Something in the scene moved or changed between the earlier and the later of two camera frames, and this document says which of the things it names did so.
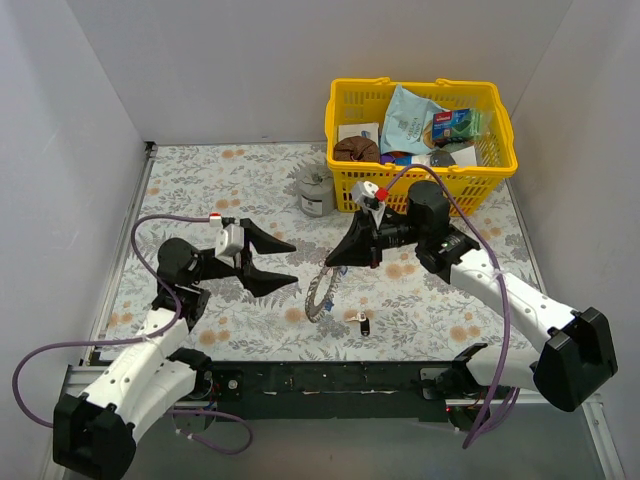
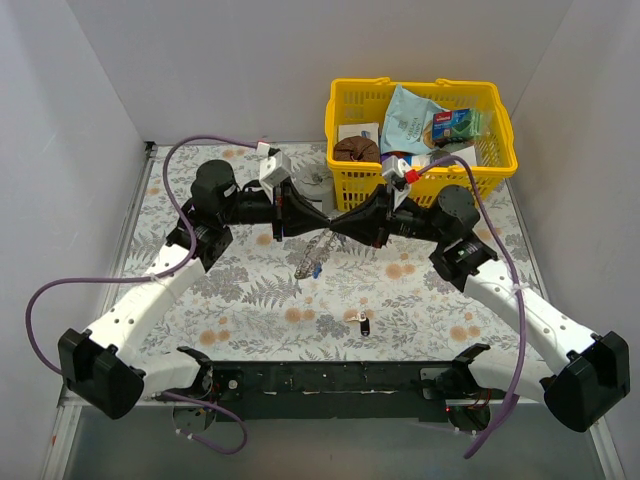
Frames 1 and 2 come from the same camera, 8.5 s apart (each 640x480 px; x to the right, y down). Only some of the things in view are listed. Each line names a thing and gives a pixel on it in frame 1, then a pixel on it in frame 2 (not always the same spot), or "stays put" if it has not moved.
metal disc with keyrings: [313, 312] → [315, 253]
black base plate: [329, 391] stays put
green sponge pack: [458, 124] stays put
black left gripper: [244, 254] → [279, 211]
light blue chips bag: [408, 122] stays put
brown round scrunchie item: [356, 148] stays put
